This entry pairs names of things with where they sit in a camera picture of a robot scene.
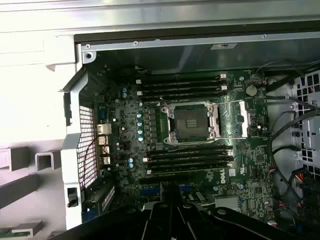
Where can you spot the silver drive cage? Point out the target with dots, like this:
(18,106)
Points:
(310,130)

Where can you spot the silver chipset heatsink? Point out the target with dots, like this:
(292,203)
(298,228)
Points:
(226,202)

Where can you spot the blue expansion slot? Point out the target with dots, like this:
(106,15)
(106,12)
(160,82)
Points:
(150,192)

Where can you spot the green motherboard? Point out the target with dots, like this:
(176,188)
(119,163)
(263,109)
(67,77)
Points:
(250,160)

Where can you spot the green RAM stick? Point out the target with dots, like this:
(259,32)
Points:
(7,230)

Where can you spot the black RAM slot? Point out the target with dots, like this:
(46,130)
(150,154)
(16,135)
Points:
(182,82)
(187,150)
(182,75)
(187,156)
(187,162)
(182,94)
(182,88)
(187,169)

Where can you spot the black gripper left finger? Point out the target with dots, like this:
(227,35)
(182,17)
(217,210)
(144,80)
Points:
(160,225)

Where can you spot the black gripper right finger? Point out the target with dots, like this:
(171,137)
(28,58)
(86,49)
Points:
(190,225)

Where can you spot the black and silver PC case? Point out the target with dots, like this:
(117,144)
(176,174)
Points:
(70,150)

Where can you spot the CPU socket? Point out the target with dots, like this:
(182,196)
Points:
(191,122)

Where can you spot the grey parts rack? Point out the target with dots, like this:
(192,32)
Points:
(15,190)

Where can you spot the metal socket cover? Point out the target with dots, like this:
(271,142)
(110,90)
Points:
(243,107)

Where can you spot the silver coin battery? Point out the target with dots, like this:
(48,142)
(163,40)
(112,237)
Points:
(251,90)

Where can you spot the metal locking lever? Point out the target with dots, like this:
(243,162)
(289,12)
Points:
(162,100)
(185,148)

